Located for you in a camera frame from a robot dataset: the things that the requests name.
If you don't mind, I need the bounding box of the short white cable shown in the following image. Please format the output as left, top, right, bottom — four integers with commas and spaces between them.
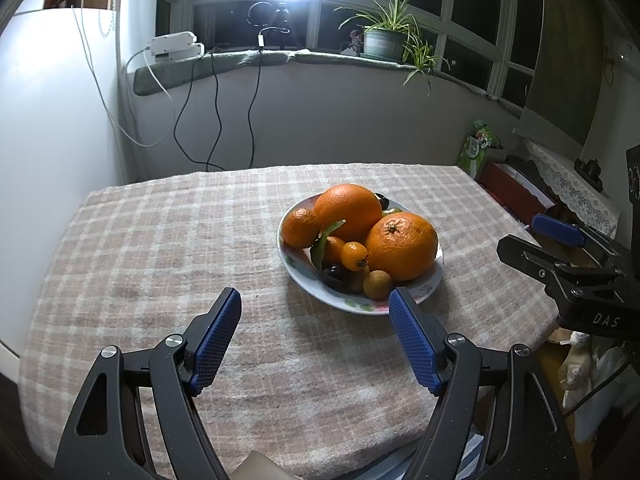
145, 55, 173, 106

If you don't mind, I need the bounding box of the red box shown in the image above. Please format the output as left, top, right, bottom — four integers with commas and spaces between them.
480, 160, 557, 226

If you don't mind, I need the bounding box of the white bead cord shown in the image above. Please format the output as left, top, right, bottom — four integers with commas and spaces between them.
97, 5, 116, 38

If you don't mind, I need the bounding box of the small dark object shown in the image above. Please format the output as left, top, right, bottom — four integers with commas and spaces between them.
574, 157, 606, 192

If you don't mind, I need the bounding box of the white floral plate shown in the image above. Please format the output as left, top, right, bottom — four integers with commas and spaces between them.
278, 192, 446, 316

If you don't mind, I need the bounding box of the long white cable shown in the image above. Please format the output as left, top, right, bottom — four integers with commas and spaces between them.
70, 0, 176, 148

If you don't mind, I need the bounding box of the green printed bag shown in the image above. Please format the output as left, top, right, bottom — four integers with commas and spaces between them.
456, 120, 501, 181

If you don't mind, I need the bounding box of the white power strip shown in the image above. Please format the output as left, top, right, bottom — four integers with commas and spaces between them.
147, 31, 206, 63

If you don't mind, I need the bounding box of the potted spider plant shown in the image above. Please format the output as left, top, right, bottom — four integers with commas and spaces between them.
334, 0, 451, 96

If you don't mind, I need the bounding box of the striped cloth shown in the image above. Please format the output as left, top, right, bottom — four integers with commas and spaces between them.
345, 432, 483, 480

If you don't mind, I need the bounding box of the black cable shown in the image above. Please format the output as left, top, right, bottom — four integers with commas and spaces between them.
205, 52, 223, 171
172, 52, 226, 172
247, 50, 263, 168

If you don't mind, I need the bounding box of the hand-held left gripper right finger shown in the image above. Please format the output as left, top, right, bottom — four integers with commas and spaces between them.
388, 287, 576, 480

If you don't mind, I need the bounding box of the grey windowsill cover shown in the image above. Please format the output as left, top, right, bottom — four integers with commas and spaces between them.
134, 49, 523, 116

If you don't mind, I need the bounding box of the small tangerine with leaf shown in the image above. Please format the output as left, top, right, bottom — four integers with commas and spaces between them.
310, 219, 347, 272

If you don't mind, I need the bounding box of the large smooth orange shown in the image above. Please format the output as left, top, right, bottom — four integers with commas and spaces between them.
313, 184, 383, 242

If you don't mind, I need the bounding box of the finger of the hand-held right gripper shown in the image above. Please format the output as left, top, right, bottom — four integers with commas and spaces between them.
531, 212, 621, 266
496, 234, 623, 306

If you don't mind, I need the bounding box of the white refrigerator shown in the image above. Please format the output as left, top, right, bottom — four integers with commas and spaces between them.
0, 0, 126, 361

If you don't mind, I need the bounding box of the black tripod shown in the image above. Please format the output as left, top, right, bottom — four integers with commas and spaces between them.
272, 0, 296, 51

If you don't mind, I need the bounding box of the beige cushion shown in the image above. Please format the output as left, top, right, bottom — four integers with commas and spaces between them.
230, 450, 291, 480

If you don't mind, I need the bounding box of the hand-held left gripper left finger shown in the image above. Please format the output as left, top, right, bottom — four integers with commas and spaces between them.
52, 287, 243, 480

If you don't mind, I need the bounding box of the white lace cloth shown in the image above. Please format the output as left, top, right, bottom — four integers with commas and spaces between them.
522, 140, 623, 236

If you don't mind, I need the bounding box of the olive curtain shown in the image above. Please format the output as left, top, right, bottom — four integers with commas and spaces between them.
512, 0, 608, 146

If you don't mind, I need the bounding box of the orange kumquat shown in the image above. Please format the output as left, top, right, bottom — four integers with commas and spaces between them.
339, 241, 369, 272

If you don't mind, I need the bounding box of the large bumpy orange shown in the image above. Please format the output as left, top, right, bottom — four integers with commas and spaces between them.
365, 212, 439, 282

